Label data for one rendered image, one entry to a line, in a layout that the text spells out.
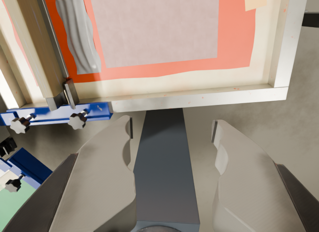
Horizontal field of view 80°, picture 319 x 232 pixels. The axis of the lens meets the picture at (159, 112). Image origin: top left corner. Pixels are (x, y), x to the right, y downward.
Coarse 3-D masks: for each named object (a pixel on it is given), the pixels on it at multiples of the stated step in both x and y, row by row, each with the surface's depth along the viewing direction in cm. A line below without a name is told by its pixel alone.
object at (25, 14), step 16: (16, 0) 37; (32, 0) 41; (16, 16) 38; (32, 16) 41; (32, 32) 40; (32, 48) 41; (48, 48) 45; (32, 64) 43; (48, 64) 45; (48, 80) 45; (64, 80) 51; (48, 96) 46
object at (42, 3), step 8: (40, 0) 43; (40, 8) 43; (48, 16) 44; (48, 24) 45; (48, 32) 46; (56, 40) 47; (56, 48) 47; (56, 56) 48; (64, 64) 49; (64, 72) 50
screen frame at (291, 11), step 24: (288, 0) 41; (288, 24) 43; (0, 48) 51; (288, 48) 46; (0, 72) 51; (288, 72) 48; (120, 96) 56; (144, 96) 54; (168, 96) 52; (192, 96) 52; (216, 96) 52; (240, 96) 52; (264, 96) 51
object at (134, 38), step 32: (96, 0) 46; (128, 0) 45; (160, 0) 45; (192, 0) 45; (224, 0) 45; (64, 32) 49; (96, 32) 49; (128, 32) 49; (160, 32) 48; (192, 32) 48; (224, 32) 48; (128, 64) 52; (160, 64) 52; (192, 64) 52; (224, 64) 51
